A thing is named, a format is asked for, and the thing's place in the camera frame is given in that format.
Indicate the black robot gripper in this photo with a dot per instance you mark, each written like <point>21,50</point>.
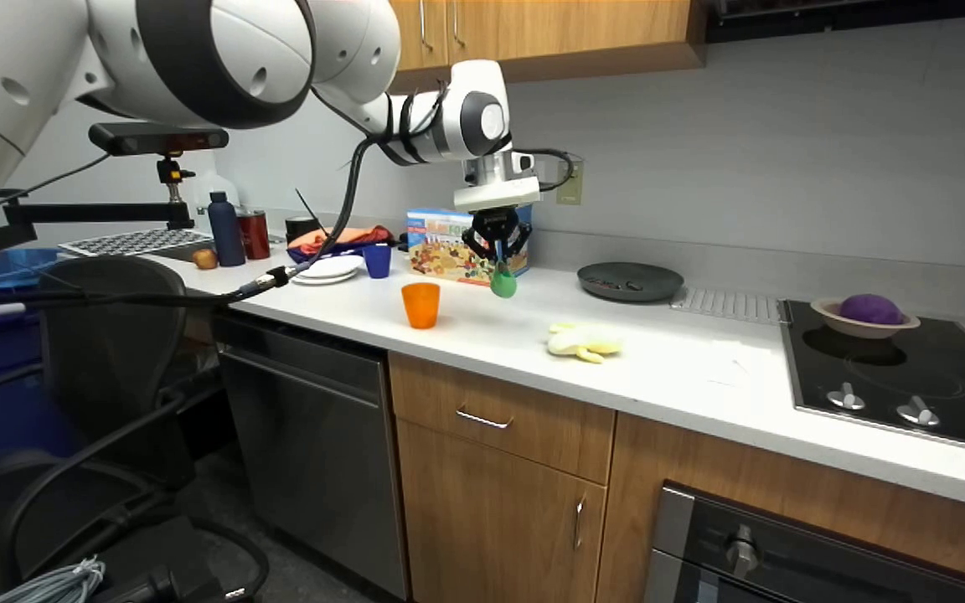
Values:
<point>496,235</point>

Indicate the green pear plushy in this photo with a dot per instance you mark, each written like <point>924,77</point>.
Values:
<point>505,282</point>

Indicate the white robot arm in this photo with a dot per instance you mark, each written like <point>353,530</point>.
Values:
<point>251,64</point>

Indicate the orange plastic cup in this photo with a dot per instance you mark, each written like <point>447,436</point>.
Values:
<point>421,302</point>

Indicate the yellow banana plushy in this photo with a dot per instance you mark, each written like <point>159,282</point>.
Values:
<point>582,345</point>

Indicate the blue plastic cup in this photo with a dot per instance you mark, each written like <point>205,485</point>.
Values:
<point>377,259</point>

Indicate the colourful cereal box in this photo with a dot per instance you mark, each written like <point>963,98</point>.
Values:
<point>437,247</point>

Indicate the dark grey round plate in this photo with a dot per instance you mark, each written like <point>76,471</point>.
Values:
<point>631,282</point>

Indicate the wooden drawer front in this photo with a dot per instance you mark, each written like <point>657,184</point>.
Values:
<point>527,423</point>

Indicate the stack of white plates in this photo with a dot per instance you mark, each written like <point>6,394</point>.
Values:
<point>328,273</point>

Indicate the orange red cloth toy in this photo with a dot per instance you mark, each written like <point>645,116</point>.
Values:
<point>351,241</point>

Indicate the black mug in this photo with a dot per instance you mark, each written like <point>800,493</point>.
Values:
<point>299,227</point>

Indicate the wooden upper cabinet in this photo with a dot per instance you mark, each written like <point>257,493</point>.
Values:
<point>549,39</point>

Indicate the red can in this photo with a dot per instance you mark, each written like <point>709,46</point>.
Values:
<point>257,235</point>

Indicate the stainless steel dishwasher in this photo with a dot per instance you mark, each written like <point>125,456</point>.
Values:
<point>316,436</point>

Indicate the wooden lower cabinet door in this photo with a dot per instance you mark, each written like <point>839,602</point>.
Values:
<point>488,528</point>

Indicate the dark blue bottle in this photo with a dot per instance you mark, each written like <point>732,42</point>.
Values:
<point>227,228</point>

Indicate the black oven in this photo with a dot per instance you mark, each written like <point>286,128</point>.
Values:
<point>717,550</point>

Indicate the purple ball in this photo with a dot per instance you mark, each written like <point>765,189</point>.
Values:
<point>871,311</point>

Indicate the beige bowl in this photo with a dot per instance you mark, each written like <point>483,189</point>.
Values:
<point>828,313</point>

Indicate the black mesh office chair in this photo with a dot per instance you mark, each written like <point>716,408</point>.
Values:
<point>101,524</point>

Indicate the black glass cooktop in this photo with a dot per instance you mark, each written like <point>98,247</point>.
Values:
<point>907,384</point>

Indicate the wall power outlet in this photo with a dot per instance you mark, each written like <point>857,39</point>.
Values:
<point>570,189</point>

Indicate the black stereo camera on stand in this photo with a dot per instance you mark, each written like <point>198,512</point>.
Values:
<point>150,138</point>

